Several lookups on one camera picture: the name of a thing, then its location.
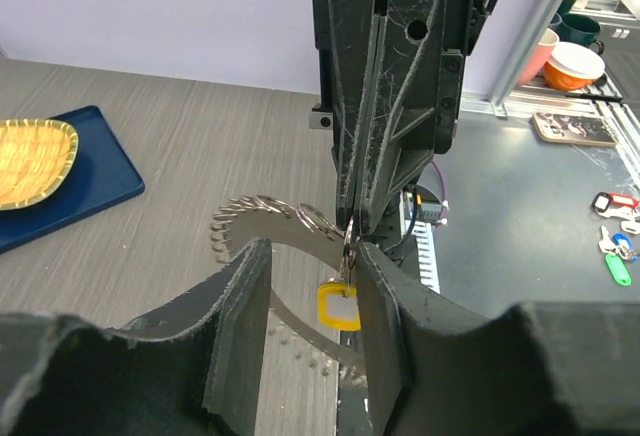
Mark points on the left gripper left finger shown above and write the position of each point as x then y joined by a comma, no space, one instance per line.
189,367

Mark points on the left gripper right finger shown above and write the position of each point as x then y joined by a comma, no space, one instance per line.
541,368

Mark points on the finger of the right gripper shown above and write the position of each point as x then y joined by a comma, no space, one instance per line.
397,113
351,38

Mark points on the yellow key tag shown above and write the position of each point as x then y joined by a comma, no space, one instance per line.
337,306

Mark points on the green key tag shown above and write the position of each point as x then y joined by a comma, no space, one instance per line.
618,270

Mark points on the pink cup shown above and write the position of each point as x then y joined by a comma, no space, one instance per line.
539,57

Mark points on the patterned phone case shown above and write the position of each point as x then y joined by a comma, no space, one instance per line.
573,130

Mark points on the orange white bowl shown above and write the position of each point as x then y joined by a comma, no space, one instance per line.
571,67

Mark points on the dark green mug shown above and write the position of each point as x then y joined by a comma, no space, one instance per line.
581,30

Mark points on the red key tag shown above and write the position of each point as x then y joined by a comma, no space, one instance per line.
604,201

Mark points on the dark blue tray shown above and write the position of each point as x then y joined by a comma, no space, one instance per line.
101,177

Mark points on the yellow woven bamboo tray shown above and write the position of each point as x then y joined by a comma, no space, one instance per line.
36,157

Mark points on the slotted cable duct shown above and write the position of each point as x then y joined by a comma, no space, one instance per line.
426,256

